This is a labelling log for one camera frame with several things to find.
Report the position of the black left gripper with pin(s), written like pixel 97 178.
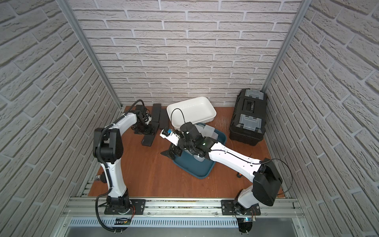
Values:
pixel 145 129

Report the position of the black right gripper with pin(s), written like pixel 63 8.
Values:
pixel 173 149

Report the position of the black pencil case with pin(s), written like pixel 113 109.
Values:
pixel 156 111
pixel 148 139
pixel 163 119

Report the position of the clear pencil case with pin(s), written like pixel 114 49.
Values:
pixel 199 158
pixel 209 131

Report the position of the white plastic tray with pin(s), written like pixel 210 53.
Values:
pixel 196 110

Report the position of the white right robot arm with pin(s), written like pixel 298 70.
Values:
pixel 265 178

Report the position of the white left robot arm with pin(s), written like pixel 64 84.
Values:
pixel 108 149

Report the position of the teal plastic tray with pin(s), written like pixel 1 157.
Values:
pixel 196 168

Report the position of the black plastic toolbox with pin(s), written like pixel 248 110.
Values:
pixel 249 117

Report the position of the small black clamp part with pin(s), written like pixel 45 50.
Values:
pixel 101 177

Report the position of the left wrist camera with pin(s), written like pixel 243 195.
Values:
pixel 142 114

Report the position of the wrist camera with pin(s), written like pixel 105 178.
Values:
pixel 170 135
pixel 142 114

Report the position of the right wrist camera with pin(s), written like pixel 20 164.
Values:
pixel 170 135

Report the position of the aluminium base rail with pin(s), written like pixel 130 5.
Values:
pixel 190 207

